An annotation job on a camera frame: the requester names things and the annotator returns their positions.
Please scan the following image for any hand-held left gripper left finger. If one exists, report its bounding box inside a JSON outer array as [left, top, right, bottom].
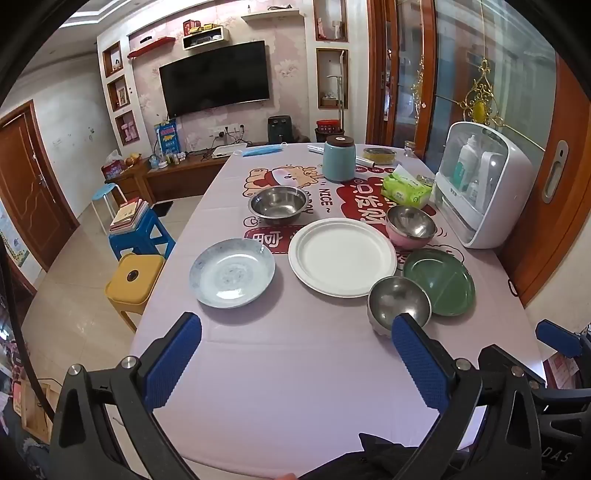
[[48, 312, 204, 480]]

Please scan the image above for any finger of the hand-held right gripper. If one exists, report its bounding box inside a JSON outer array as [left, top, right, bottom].
[[536, 320, 583, 360], [478, 344, 546, 385]]

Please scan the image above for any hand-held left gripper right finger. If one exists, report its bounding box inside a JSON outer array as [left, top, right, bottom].
[[392, 312, 544, 480]]

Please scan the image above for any small steel bowl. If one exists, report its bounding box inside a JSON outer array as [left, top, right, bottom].
[[368, 276, 432, 337]]

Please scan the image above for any green plate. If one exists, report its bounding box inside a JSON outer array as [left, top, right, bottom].
[[403, 248, 476, 317]]

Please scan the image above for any yellow plastic stool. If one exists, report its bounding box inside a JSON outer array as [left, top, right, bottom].
[[105, 253, 166, 334]]

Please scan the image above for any blue patterned plate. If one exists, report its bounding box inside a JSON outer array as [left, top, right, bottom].
[[189, 238, 276, 308]]

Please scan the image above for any printed pink tablecloth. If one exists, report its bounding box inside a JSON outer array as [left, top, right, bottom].
[[130, 143, 548, 480]]

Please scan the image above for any blue plastic stool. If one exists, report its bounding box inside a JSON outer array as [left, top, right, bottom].
[[109, 210, 176, 260]]

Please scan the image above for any white plate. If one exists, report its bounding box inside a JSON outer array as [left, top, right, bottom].
[[288, 218, 398, 297]]

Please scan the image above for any pink steel-lined bowl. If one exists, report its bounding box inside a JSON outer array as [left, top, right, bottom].
[[385, 205, 438, 251]]

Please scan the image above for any white storage cabinet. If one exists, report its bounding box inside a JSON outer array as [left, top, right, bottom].
[[434, 121, 535, 250]]

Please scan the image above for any stack of books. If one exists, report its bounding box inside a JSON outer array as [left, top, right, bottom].
[[109, 198, 151, 232]]

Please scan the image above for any green tissue pack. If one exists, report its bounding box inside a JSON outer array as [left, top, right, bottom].
[[382, 165, 434, 208]]

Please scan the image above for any wooden television cabinet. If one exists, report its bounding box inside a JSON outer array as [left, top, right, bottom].
[[117, 150, 232, 204]]

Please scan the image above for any round white stool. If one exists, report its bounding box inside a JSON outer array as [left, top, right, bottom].
[[91, 183, 127, 234]]

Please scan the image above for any large steel bowl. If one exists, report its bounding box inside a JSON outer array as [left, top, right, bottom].
[[248, 186, 309, 227]]

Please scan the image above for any white bottle with teal label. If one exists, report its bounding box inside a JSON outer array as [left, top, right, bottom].
[[450, 135, 481, 192]]

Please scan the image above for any foil roll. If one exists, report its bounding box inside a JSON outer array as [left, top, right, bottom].
[[307, 144, 385, 169]]

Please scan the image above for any teal canister with brown lid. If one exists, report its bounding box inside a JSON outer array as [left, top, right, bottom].
[[322, 136, 357, 182]]

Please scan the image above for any blue face mask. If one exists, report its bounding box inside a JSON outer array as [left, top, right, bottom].
[[243, 144, 289, 158]]

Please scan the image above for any brown wooden room door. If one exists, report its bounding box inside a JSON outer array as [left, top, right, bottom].
[[0, 99, 79, 273]]

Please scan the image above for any gold hanging ornament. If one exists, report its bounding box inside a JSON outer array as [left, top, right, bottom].
[[459, 58, 505, 130]]

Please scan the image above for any black bin with red lid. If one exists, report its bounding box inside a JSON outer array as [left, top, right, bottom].
[[315, 119, 346, 144]]

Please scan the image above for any black air fryer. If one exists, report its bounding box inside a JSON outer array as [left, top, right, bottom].
[[268, 115, 293, 145]]

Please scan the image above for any black television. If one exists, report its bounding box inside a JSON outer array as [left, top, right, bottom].
[[159, 41, 271, 118]]

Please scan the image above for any wooden framed glass door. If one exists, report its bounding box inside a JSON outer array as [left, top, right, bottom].
[[366, 0, 559, 176]]

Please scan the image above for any wooden door with silver handle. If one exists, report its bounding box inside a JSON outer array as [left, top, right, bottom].
[[501, 53, 591, 309]]

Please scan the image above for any wall chart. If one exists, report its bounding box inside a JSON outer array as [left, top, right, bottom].
[[0, 205, 31, 268]]

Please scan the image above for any red wall shelf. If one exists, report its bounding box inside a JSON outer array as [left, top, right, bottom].
[[128, 36, 176, 58]]

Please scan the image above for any white wall shelf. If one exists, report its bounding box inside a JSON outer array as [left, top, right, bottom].
[[182, 25, 229, 51]]

